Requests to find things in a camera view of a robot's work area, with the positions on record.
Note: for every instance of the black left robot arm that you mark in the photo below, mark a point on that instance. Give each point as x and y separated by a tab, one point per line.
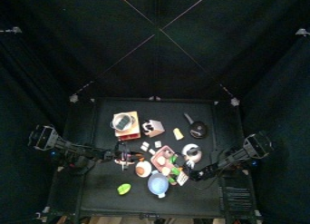
64	144

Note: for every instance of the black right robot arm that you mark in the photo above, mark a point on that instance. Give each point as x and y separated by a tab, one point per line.
246	152

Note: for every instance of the white bowl with orange food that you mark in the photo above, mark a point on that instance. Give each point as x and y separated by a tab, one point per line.
143	169

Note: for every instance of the blue toy bowl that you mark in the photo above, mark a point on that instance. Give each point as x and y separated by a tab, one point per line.
157	184

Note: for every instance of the green toy vegetable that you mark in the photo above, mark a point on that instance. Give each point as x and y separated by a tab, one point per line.
173	159
173	171

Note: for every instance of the white toy grater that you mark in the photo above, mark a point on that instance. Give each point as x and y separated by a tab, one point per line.
182	178

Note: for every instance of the small white toy piece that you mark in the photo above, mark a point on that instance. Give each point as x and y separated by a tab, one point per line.
152	151

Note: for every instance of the beige toy bun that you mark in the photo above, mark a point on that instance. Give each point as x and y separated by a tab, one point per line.
165	171

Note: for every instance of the pink toy tray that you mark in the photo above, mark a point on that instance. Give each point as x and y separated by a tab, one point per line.
160	156

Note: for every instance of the white toy egg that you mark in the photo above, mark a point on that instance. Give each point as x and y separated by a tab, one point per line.
160	161

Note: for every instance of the wooden toy stove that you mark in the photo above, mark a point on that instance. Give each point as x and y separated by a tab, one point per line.
128	127

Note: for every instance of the green toy leaf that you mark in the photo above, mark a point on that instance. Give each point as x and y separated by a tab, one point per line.
123	189

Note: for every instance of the silver toy pot with lid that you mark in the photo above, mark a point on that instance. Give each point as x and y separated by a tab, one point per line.
121	122

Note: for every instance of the yellow toy cheese wedge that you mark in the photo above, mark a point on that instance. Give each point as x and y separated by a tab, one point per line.
178	134

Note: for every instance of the black toy frying pan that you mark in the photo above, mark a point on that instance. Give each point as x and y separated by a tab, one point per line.
198	129

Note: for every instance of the white printed label sticker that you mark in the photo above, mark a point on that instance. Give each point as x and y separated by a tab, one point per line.
238	198

